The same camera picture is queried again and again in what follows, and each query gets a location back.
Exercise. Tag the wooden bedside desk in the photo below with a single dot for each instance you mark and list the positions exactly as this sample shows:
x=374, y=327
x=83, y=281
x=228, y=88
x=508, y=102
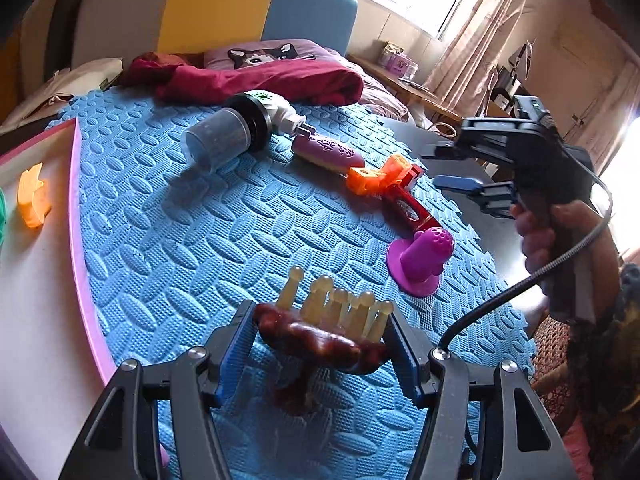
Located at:
x=400, y=87

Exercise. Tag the dark red blanket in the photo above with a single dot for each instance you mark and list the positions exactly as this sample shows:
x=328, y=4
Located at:
x=240, y=82

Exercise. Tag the purple cat print pillow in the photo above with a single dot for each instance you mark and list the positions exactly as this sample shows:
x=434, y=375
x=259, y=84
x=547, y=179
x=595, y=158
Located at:
x=280, y=55

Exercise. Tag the pink-rimmed white tray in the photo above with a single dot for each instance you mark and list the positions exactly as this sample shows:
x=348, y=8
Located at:
x=40, y=285

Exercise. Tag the purple storage box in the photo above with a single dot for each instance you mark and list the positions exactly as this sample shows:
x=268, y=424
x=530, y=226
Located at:
x=397, y=60

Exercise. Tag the white and green toy base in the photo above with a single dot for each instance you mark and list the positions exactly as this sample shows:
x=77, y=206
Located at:
x=272, y=105

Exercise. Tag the grey yellow blue headboard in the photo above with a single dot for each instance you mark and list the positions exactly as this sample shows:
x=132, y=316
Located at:
x=210, y=10

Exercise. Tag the green plastic toy piece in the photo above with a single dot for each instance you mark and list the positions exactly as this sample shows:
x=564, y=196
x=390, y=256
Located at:
x=2, y=220

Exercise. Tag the cluttered shelf unit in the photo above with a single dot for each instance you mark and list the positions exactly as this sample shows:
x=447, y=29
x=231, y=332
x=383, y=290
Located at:
x=510, y=85

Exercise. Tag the pink bed sheet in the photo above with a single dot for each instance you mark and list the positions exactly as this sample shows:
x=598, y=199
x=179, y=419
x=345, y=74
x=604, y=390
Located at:
x=385, y=97

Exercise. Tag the blue foam mat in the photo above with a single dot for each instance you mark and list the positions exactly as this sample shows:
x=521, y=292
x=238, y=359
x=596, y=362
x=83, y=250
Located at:
x=200, y=220

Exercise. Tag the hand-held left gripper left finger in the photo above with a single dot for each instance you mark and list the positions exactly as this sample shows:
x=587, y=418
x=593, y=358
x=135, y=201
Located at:
x=234, y=355

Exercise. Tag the woven rattan seat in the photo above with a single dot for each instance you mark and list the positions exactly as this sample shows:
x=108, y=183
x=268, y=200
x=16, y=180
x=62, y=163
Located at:
x=550, y=355

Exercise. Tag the orange linked cube blocks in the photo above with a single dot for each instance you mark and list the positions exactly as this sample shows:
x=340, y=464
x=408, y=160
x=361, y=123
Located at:
x=367, y=180

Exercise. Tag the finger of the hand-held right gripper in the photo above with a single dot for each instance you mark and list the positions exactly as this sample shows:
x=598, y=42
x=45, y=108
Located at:
x=452, y=151
x=457, y=182

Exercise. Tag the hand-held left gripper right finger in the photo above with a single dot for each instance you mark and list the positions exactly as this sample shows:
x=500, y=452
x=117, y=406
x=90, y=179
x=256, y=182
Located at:
x=407, y=360

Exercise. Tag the person's right forearm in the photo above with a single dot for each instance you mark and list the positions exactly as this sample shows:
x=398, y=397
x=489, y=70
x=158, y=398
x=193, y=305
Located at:
x=607, y=350

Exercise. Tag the pink curtain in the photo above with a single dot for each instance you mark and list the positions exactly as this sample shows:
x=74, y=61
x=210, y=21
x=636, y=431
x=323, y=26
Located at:
x=480, y=30

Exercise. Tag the orange yellow toy piece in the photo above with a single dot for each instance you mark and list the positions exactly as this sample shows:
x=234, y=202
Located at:
x=32, y=200

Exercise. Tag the purple perforated dome toy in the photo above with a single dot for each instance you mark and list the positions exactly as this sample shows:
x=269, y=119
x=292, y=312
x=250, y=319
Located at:
x=425, y=255

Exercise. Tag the black tall panel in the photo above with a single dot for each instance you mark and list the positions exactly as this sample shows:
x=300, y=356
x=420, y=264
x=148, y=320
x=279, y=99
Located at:
x=65, y=20

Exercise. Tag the purple patterned roller toy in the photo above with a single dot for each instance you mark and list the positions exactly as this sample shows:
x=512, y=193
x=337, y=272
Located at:
x=325, y=151

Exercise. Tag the person's right hand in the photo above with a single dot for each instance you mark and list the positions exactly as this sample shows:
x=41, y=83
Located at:
x=537, y=247

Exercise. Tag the grey transparent toy cup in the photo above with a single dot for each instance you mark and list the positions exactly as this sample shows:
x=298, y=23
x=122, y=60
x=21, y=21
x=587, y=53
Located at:
x=220, y=135

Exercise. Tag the red plastic toy piece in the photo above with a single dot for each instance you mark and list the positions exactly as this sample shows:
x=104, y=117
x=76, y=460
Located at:
x=407, y=207

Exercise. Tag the brown toy with cream pegs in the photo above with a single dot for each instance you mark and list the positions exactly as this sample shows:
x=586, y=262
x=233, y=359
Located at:
x=320, y=342

